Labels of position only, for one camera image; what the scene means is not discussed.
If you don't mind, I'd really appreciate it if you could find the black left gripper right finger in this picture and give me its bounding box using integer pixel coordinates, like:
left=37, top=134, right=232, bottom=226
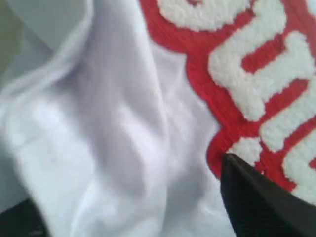
left=220, top=154, right=316, bottom=237

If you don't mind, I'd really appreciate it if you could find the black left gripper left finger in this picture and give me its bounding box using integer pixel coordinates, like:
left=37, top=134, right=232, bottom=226
left=0, top=198, right=50, bottom=237

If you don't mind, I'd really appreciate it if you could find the white t-shirt with red lettering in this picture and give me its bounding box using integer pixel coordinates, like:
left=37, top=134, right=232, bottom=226
left=0, top=0, right=316, bottom=237

